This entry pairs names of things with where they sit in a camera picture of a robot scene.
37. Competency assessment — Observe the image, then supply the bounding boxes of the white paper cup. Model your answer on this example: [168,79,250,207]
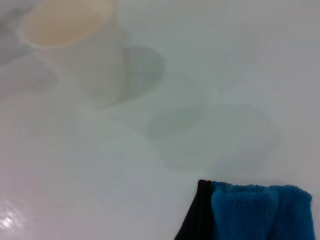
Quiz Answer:
[23,0,129,109]

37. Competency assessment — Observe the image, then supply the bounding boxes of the blue rag with black trim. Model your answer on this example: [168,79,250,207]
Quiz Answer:
[174,179,315,240]

